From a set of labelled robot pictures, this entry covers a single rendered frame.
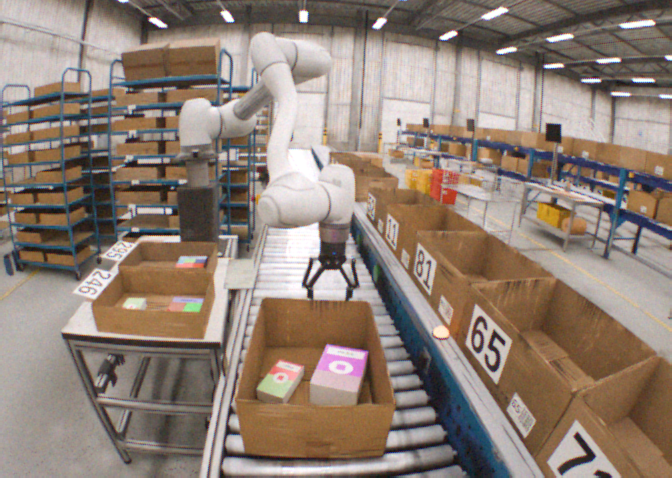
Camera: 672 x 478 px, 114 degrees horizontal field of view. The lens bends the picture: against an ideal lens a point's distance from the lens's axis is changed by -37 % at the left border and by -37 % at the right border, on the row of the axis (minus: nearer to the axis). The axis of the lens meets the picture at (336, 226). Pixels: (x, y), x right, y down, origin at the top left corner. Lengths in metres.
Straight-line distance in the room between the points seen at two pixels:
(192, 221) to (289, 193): 0.94
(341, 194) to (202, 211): 0.90
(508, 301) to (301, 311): 0.55
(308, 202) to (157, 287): 0.76
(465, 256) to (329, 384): 0.71
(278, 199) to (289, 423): 0.47
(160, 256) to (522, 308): 1.46
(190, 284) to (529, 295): 1.11
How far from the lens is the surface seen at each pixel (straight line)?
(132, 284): 1.39
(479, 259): 1.30
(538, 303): 0.99
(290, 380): 0.86
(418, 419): 0.87
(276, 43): 1.19
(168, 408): 1.32
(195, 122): 1.61
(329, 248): 0.95
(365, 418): 0.66
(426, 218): 1.59
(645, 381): 0.82
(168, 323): 1.08
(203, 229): 1.67
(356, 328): 0.99
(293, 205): 0.78
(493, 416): 0.71
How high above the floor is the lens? 1.37
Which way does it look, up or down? 17 degrees down
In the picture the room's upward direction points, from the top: 3 degrees clockwise
